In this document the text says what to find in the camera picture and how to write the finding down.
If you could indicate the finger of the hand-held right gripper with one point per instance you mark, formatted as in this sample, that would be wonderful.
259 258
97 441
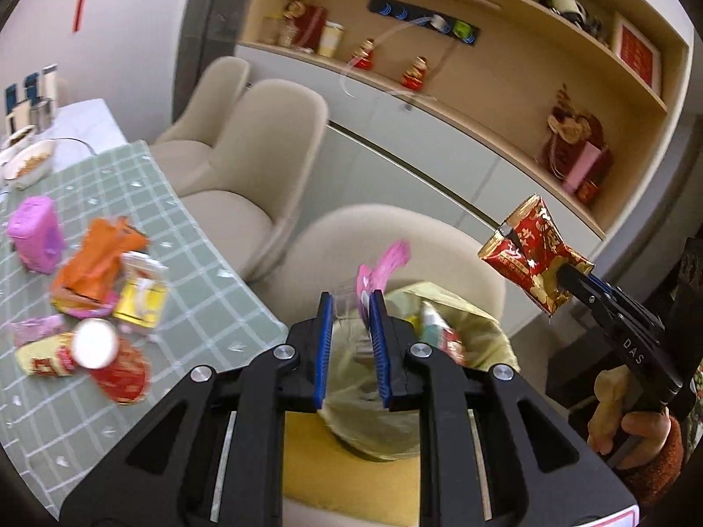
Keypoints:
604 286
582 293

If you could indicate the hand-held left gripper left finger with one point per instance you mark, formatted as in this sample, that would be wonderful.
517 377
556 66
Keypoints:
324 351

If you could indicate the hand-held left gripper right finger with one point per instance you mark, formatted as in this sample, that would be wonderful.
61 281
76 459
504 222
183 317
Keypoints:
379 351

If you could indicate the red gold snack packet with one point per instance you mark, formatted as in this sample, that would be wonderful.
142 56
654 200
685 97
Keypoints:
543 241

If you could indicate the pink cartoon snack packet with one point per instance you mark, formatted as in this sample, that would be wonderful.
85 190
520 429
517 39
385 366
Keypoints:
384 269

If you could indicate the yellow plastic trash bag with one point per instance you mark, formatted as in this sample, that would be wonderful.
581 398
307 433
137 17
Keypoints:
483 340

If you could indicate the red paper cup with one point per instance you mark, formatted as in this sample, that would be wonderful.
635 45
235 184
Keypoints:
123 379

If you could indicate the orange snack wrapper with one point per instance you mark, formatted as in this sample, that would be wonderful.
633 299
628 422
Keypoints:
93 263

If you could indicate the pink clear wrapper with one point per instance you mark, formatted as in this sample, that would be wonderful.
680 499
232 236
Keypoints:
38 329

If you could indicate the person's right forearm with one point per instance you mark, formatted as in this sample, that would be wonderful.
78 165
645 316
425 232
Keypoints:
659 466

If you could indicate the person's right hand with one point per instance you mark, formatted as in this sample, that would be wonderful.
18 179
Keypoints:
604 401

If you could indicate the small red cup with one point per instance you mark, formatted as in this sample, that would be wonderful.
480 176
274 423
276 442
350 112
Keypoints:
586 191

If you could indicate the beige chair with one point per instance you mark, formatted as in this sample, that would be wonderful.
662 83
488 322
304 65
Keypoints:
340 241
263 164
214 99

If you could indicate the yellow seat cushion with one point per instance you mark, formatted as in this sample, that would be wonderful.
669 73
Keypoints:
329 466

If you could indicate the green checked tablecloth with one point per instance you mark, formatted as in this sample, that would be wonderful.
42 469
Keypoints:
208 296

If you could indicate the yellow white toy container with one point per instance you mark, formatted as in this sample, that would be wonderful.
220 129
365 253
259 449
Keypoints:
140 296

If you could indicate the wooden shelf cabinet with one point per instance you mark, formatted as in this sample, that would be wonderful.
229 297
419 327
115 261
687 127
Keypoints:
439 137

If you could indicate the small red figurine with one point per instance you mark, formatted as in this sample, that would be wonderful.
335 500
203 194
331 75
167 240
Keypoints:
416 74
363 56

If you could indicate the green charger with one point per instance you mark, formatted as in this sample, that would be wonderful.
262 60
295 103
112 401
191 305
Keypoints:
461 30

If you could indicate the white charger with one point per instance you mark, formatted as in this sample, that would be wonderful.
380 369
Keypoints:
439 22

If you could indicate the yellow lidded cup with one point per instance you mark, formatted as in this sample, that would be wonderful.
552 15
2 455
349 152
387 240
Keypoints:
330 41

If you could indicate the pink toy bin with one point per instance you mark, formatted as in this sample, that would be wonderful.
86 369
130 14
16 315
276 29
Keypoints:
35 230

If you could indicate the clear glass cup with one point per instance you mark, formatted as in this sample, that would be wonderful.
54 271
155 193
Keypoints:
272 30

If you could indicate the red flower gift box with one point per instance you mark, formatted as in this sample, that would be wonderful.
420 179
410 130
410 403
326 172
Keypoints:
310 24

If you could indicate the black power strip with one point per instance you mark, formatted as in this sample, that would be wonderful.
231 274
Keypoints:
395 11

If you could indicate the large white snack bowl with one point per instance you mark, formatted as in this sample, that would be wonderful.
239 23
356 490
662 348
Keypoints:
33 171

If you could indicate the steel cup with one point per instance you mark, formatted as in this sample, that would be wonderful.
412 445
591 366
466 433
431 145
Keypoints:
41 114

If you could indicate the bowl with dark food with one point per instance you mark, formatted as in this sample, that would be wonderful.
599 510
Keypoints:
19 137

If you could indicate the white thermos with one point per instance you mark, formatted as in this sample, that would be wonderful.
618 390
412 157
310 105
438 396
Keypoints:
49 82

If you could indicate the dark blue thermos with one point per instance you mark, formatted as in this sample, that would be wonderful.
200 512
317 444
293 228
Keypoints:
32 89

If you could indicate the red picture frame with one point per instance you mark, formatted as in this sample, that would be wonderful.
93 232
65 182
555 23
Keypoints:
637 55

